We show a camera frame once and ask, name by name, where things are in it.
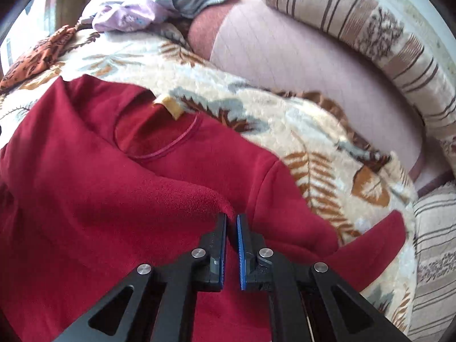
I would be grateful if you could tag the purple floral cloth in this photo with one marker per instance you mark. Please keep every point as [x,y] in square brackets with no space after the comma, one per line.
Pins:
[124,16]

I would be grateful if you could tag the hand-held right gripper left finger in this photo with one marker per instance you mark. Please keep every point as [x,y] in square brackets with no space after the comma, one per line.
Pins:
[222,256]

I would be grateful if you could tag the pink quilted mattress pad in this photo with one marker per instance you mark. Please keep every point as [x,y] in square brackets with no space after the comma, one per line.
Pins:
[285,60]

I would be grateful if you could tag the patterned glass window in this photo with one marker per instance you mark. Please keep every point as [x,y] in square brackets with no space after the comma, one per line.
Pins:
[32,17]

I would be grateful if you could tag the leaf print fleece blanket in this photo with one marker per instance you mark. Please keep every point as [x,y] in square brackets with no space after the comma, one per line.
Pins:
[302,131]

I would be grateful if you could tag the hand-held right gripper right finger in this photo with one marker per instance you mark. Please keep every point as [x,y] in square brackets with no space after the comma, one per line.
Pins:
[243,253]

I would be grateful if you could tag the striped floral bolster pillow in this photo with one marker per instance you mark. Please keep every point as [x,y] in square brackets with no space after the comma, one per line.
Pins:
[356,25]

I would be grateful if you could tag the red sweater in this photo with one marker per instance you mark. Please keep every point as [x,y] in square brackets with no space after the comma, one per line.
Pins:
[107,185]

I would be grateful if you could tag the orange floral cloth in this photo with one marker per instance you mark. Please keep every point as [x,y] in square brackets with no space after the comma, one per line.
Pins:
[39,57]

